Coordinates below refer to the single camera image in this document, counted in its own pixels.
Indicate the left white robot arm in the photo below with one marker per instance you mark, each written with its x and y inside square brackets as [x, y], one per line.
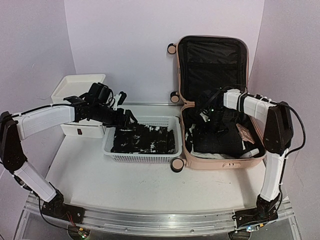
[19, 154]

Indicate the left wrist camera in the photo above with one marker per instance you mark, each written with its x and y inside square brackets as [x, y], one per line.
[118, 100]

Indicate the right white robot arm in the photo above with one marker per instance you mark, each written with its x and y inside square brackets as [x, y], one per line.
[278, 129]

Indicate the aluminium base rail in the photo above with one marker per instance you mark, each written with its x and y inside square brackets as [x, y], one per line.
[105, 223]

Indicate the black white patterned garment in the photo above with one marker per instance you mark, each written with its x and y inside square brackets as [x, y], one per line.
[144, 139]

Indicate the white tube bottle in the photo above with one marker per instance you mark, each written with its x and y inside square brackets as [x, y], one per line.
[250, 153]

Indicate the pink hard-shell suitcase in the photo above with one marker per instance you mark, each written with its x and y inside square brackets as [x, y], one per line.
[209, 63]

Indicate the white perforated plastic basket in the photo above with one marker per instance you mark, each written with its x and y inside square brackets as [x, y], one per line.
[172, 122]

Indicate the dark jeans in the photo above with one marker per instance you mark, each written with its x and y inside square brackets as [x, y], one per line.
[226, 142]

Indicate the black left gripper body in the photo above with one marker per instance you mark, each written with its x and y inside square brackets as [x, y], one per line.
[109, 120]

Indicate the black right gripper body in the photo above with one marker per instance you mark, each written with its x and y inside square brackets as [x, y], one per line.
[215, 122]

